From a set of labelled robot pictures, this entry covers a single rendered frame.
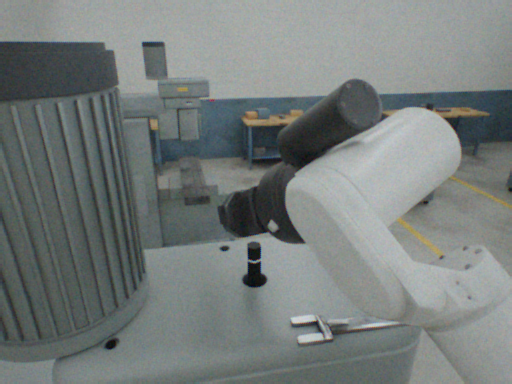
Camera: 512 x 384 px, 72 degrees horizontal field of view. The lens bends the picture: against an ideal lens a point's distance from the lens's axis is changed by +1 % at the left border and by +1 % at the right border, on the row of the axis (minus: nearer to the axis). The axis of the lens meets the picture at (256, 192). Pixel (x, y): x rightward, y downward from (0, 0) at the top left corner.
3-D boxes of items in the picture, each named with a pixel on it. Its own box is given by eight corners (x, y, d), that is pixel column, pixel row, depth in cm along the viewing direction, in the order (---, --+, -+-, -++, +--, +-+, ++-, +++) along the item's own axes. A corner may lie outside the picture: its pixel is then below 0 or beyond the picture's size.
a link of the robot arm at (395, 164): (379, 203, 36) (487, 185, 25) (301, 263, 32) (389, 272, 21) (323, 107, 35) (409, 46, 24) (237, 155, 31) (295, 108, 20)
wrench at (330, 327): (466, 301, 47) (468, 296, 47) (490, 323, 43) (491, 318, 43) (290, 322, 43) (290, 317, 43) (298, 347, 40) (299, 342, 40)
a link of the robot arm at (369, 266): (350, 148, 30) (455, 279, 28) (271, 200, 27) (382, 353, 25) (394, 105, 24) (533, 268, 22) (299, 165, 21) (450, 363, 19)
